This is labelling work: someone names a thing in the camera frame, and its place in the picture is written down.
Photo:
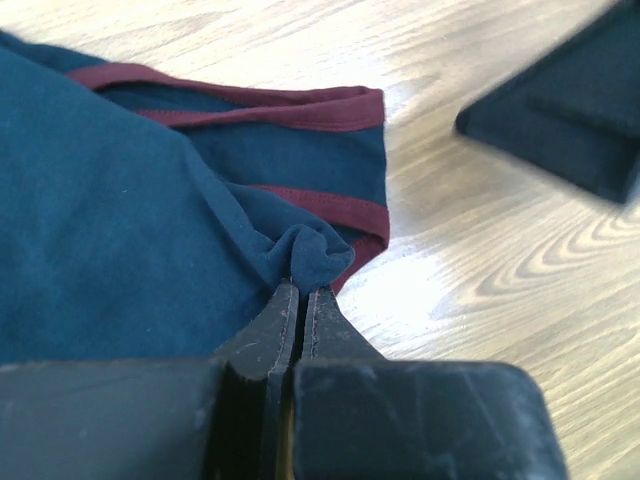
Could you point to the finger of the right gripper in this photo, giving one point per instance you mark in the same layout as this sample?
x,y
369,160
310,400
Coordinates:
x,y
574,112

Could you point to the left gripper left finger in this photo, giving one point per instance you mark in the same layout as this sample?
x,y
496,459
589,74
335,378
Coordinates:
x,y
205,418

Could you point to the navy basketball jersey 23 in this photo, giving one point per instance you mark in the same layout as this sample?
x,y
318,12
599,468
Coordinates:
x,y
144,215

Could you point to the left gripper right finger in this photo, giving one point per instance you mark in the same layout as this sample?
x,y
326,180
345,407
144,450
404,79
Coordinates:
x,y
358,415

